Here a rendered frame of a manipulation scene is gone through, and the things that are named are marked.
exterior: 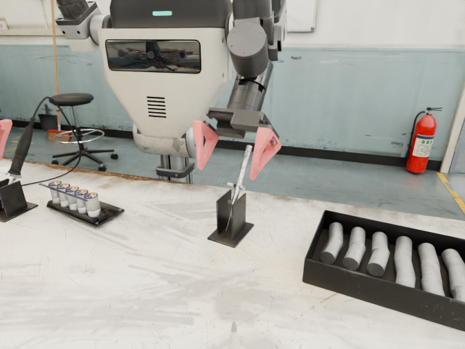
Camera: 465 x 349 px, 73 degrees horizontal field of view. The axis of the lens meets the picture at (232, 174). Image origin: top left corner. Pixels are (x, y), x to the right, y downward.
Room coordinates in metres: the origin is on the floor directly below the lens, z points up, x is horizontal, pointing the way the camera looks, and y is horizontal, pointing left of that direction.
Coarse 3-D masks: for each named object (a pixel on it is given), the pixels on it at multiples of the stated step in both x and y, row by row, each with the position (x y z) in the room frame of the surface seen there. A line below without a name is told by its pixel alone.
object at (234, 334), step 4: (232, 324) 0.21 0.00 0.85; (232, 328) 0.21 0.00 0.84; (236, 328) 0.21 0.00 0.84; (232, 332) 0.21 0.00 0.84; (236, 332) 0.21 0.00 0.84; (232, 336) 0.21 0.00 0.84; (236, 336) 0.21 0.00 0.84; (228, 340) 0.21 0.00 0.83; (232, 340) 0.21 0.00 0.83; (236, 340) 0.21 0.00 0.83; (228, 344) 0.21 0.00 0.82; (232, 344) 0.21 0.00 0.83; (236, 344) 0.21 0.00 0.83; (224, 348) 0.22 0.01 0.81; (228, 348) 0.21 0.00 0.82; (232, 348) 0.21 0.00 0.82; (236, 348) 0.21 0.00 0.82; (240, 348) 0.21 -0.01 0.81; (244, 348) 0.22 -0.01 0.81
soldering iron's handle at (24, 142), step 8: (32, 120) 0.67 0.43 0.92; (32, 128) 0.66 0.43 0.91; (24, 136) 0.64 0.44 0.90; (32, 136) 0.66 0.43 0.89; (24, 144) 0.64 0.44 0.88; (16, 152) 0.62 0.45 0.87; (24, 152) 0.63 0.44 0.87; (16, 160) 0.61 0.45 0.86; (24, 160) 0.63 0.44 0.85; (16, 168) 0.61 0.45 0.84
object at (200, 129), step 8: (192, 128) 0.51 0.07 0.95; (200, 128) 0.51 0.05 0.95; (208, 128) 0.53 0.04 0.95; (224, 128) 0.54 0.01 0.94; (232, 128) 0.53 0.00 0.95; (200, 136) 0.50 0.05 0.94; (208, 136) 0.53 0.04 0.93; (216, 136) 0.55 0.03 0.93; (224, 136) 0.55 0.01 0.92; (232, 136) 0.54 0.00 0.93; (240, 136) 0.53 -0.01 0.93; (200, 144) 0.50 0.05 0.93; (208, 144) 0.54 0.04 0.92; (200, 152) 0.50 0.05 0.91; (208, 152) 0.52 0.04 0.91; (200, 160) 0.49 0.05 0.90; (200, 168) 0.49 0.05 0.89
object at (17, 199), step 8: (8, 176) 0.61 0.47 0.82; (16, 176) 0.60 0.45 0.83; (0, 184) 0.59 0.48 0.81; (16, 184) 0.59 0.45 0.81; (0, 192) 0.56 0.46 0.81; (8, 192) 0.57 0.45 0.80; (16, 192) 0.59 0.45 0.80; (0, 200) 0.58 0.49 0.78; (8, 200) 0.57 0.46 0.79; (16, 200) 0.58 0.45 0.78; (24, 200) 0.60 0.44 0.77; (0, 208) 0.58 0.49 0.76; (8, 208) 0.56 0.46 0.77; (16, 208) 0.58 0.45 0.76; (24, 208) 0.59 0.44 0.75; (32, 208) 0.59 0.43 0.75; (0, 216) 0.56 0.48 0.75; (8, 216) 0.56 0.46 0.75; (16, 216) 0.56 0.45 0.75
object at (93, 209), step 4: (92, 200) 0.53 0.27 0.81; (96, 200) 0.53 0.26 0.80; (88, 204) 0.53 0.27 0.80; (92, 204) 0.53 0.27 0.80; (96, 204) 0.53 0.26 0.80; (88, 208) 0.53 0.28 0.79; (92, 208) 0.53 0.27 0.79; (96, 208) 0.53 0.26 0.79; (88, 212) 0.53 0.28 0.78; (92, 212) 0.53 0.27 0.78; (96, 212) 0.53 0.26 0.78; (100, 212) 0.54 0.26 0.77; (88, 216) 0.53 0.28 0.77; (92, 216) 0.53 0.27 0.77; (96, 216) 0.53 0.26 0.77
